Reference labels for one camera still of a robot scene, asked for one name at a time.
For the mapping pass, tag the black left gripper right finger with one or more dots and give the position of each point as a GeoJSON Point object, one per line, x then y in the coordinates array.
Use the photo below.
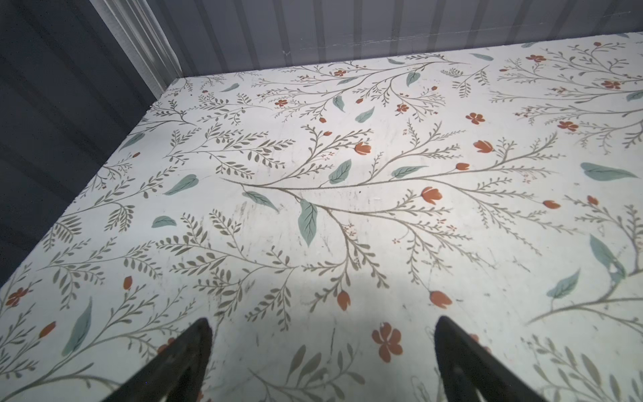
{"type": "Point", "coordinates": [470, 373]}

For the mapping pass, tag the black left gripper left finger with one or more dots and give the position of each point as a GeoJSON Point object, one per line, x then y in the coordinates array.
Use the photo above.
{"type": "Point", "coordinates": [177, 373]}

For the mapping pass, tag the aluminium frame corner post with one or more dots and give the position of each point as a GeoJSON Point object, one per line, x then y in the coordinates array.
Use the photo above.
{"type": "Point", "coordinates": [140, 35]}

